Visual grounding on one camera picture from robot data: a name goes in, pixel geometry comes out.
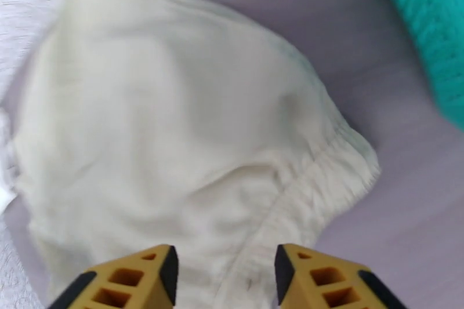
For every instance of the teal plastic basket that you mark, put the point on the teal plastic basket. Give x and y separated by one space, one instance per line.
431 21

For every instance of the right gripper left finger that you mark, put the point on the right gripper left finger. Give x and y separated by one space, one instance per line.
145 279

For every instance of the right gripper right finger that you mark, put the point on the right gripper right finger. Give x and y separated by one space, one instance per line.
319 282

